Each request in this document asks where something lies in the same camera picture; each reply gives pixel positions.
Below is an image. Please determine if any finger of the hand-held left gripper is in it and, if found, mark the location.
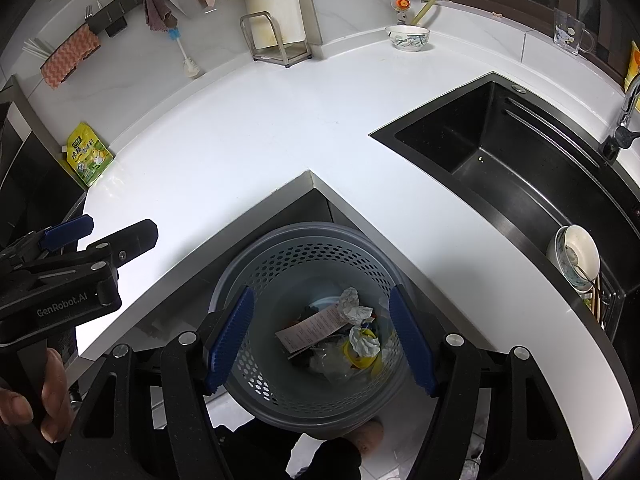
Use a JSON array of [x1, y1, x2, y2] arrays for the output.
[[30, 219, 159, 286], [0, 214, 96, 271]]

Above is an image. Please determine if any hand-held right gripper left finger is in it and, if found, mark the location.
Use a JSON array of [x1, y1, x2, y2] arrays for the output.
[[55, 286, 256, 480]]

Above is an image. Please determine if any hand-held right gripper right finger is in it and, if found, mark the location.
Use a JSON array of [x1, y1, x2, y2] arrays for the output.
[[389, 285, 583, 480]]

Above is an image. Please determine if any white tissue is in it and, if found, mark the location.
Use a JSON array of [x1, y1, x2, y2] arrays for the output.
[[349, 326, 382, 358]]

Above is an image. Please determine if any printed paper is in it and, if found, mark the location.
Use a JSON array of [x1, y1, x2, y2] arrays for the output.
[[340, 287, 376, 326]]

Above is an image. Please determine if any grey perforated plastic basket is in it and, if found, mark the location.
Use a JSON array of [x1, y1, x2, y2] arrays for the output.
[[207, 221, 408, 438]]

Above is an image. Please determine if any pale pink paper box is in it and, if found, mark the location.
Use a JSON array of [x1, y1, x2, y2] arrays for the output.
[[275, 307, 342, 360]]

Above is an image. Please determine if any clear plastic bag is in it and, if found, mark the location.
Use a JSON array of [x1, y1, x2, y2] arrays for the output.
[[310, 345, 358, 386]]

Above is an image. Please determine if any person's left hand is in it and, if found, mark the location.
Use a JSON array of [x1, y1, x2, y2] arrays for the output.
[[0, 350, 73, 443]]

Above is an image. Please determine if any black cooktop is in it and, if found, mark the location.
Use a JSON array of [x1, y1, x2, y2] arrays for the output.
[[0, 75, 96, 256]]

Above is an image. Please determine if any green and yellow pouch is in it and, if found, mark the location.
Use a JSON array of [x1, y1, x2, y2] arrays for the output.
[[62, 121, 115, 188]]

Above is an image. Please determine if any person's leg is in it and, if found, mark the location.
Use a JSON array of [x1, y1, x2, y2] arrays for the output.
[[215, 417, 386, 480]]

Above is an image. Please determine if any orange wavy sponge cloth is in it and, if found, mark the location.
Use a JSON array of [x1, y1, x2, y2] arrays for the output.
[[39, 25, 102, 91]]

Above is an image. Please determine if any black kitchen sink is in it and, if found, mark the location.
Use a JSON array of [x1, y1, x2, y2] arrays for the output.
[[369, 72, 640, 356]]

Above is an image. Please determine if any white bottle brush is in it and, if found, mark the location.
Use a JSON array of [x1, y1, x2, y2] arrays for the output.
[[167, 27, 202, 79]]

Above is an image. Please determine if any white bowl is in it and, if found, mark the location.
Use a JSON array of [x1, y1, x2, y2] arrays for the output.
[[546, 225, 601, 293]]

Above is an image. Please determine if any steel dish rack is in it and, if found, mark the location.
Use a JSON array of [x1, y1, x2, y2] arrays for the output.
[[575, 265, 626, 336]]

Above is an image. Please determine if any brown hanging cloth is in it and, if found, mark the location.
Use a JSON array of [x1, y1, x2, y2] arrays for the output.
[[143, 0, 178, 33]]

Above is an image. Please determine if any steel board rack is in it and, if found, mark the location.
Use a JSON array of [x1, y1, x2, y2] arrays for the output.
[[239, 11, 313, 68]]

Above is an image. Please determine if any patterned ceramic bowl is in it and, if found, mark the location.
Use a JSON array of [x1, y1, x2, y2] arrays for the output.
[[385, 24, 431, 52]]

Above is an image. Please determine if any steel faucet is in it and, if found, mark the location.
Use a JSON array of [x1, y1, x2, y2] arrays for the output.
[[599, 72, 640, 163]]

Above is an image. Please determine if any clear glass mug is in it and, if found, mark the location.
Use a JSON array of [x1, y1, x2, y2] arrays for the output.
[[552, 7, 597, 57]]

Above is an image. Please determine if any yellow oil bottle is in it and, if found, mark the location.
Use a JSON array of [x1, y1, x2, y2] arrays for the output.
[[622, 40, 640, 92]]

